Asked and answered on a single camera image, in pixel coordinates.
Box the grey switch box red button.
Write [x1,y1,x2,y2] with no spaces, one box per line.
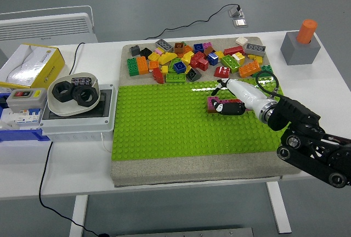
[5,88,48,110]

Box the yellow curved toy brick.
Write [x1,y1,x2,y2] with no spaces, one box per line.
[158,52,176,64]

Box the thin white cable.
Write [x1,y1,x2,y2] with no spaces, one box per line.
[100,132,112,153]

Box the white table leg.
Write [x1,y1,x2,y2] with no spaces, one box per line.
[265,181,292,234]
[69,194,89,237]

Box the orange long toy brick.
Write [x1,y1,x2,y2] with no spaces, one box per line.
[136,56,149,75]
[238,61,261,78]

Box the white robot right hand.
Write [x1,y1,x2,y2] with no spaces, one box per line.
[212,77,265,116]

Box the white plastic bowl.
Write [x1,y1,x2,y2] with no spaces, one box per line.
[47,72,101,117]

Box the large black hex nut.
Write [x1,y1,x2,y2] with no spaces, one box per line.
[52,81,74,103]
[71,85,97,108]

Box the black floor cable with plug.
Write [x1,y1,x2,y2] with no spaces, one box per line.
[144,3,242,41]

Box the red long toy brick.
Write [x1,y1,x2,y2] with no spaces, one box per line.
[223,46,245,56]

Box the white panel heater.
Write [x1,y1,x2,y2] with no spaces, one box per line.
[0,5,99,44]

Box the grey cube block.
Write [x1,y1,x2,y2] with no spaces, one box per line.
[280,30,321,66]

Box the grey electrical enclosure box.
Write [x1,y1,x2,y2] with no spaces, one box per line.
[39,83,115,142]

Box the black power cable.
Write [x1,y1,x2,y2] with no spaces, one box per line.
[38,42,110,237]

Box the open metal floor socket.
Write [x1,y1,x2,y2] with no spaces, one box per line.
[228,7,245,18]

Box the small black electronic component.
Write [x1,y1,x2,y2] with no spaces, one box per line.
[70,76,92,86]

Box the lime green long toy brick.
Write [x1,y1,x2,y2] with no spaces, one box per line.
[165,72,186,83]

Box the white and blue circuit breaker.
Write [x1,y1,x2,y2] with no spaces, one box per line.
[1,107,43,128]

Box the white and yellow toy brick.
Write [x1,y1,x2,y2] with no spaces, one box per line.
[231,52,245,65]

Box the green studded baseplate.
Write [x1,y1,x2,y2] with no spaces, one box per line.
[110,77,302,161]

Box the grey-brown mat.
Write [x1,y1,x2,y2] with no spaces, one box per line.
[110,36,307,188]

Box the blue and white toy brick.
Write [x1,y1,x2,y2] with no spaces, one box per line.
[207,52,219,66]

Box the grey long toy brick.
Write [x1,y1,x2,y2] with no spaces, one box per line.
[244,43,266,57]
[155,38,174,51]

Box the dark green long toy brick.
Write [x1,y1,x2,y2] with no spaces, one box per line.
[126,57,140,77]

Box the orange cylinder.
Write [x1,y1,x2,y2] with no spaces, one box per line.
[296,19,318,44]

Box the brown hollow toy brick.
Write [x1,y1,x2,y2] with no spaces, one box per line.
[173,42,187,54]

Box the red stepped toy brick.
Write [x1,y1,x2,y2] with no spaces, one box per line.
[152,67,165,84]

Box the dark grey sloped toy brick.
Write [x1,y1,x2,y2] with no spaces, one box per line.
[185,68,202,81]

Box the yellow and white cardboard box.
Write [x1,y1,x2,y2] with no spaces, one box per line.
[0,43,66,89]

